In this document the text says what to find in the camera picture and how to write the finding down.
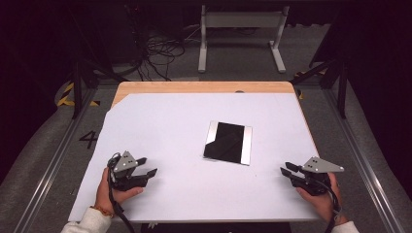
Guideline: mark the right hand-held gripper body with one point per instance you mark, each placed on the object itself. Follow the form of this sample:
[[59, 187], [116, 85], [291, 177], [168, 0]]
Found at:
[[315, 181]]

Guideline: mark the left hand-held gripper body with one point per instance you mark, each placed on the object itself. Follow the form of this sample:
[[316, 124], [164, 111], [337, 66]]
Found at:
[[124, 163]]

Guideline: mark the person's right hand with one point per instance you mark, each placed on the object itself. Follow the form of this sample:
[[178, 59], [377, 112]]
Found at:
[[322, 204]]

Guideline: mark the person's left hand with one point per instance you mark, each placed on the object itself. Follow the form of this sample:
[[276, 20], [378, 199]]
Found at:
[[105, 194]]

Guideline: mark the white paper sheet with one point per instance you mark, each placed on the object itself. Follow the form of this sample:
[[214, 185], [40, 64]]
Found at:
[[168, 129]]

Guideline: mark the yellow black hazard tape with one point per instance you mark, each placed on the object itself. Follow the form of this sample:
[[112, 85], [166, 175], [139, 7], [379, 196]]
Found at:
[[301, 94], [66, 93]]

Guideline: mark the black metal stand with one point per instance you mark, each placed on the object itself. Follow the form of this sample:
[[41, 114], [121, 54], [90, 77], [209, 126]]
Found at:
[[342, 90], [77, 87]]

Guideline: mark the wooden table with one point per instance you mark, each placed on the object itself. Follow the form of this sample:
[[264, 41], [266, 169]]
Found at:
[[200, 87]]

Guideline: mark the aluminium floor rail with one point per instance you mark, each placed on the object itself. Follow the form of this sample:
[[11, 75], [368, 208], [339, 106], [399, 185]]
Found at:
[[366, 168], [55, 161]]

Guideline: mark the white metal desk frame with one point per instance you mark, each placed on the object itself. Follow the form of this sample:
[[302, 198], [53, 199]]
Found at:
[[243, 19]]

